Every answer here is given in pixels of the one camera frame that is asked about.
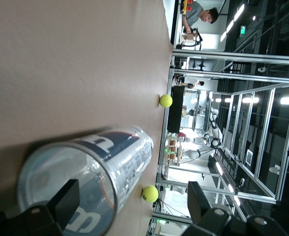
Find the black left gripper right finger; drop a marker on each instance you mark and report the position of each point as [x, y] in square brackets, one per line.
[208, 223]

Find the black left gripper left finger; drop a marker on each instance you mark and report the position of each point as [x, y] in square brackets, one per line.
[36, 221]

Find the clear tennis ball can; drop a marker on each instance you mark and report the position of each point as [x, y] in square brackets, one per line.
[124, 157]

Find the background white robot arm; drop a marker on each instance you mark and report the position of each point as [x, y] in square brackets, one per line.
[216, 132]

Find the yellow tennis ball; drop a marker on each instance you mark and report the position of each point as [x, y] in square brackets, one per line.
[166, 100]
[150, 193]

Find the shelf with bread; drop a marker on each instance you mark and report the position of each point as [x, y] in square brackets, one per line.
[173, 150]

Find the black monitor screen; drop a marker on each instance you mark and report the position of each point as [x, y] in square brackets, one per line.
[175, 110]

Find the person in white shirt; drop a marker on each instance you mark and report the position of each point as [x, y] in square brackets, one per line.
[196, 83]

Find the ceiling light strip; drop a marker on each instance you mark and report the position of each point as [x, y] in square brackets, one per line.
[239, 12]
[226, 30]

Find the green exit sign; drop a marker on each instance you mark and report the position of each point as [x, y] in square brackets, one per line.
[243, 29]

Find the person in grey shirt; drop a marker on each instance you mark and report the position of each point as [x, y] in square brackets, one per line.
[194, 11]

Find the background aluminium cage frame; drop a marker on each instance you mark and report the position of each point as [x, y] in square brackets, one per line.
[233, 56]

